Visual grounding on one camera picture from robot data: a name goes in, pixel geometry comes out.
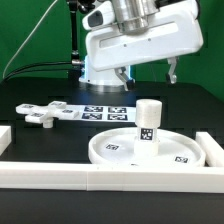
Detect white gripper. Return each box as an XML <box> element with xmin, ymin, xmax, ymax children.
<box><xmin>82</xmin><ymin>0</ymin><xmax>203</xmax><ymax>91</ymax></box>

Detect white round table top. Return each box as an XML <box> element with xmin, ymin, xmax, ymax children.
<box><xmin>88</xmin><ymin>127</ymin><xmax>206</xmax><ymax>168</ymax></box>

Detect white cross-shaped table base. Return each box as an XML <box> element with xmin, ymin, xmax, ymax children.
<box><xmin>16</xmin><ymin>101</ymin><xmax>79</xmax><ymax>128</ymax></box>

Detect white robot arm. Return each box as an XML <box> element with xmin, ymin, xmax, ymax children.
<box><xmin>80</xmin><ymin>0</ymin><xmax>203</xmax><ymax>91</ymax></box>

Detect paper sheet with markers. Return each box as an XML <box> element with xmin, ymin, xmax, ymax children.
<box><xmin>67</xmin><ymin>105</ymin><xmax>136</xmax><ymax>122</ymax></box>

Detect white right fence bar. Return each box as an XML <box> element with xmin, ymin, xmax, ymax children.
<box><xmin>195</xmin><ymin>132</ymin><xmax>224</xmax><ymax>167</ymax></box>

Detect white fence bar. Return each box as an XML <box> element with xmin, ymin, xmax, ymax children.
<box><xmin>0</xmin><ymin>162</ymin><xmax>224</xmax><ymax>193</ymax></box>
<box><xmin>195</xmin><ymin>132</ymin><xmax>224</xmax><ymax>167</ymax></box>

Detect white front fence bar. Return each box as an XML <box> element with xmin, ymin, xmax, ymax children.
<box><xmin>0</xmin><ymin>162</ymin><xmax>224</xmax><ymax>193</ymax></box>

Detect white left fence block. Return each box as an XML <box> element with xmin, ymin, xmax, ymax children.
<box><xmin>0</xmin><ymin>126</ymin><xmax>12</xmax><ymax>156</ymax></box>

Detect black camera stand pole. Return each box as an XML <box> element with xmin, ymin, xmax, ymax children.
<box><xmin>65</xmin><ymin>0</ymin><xmax>98</xmax><ymax>68</ymax></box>

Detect grey cable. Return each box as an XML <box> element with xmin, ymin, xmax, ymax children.
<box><xmin>1</xmin><ymin>0</ymin><xmax>59</xmax><ymax>80</ymax></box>

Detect black cables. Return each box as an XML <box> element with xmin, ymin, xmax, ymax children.
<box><xmin>0</xmin><ymin>60</ymin><xmax>74</xmax><ymax>85</ymax></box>

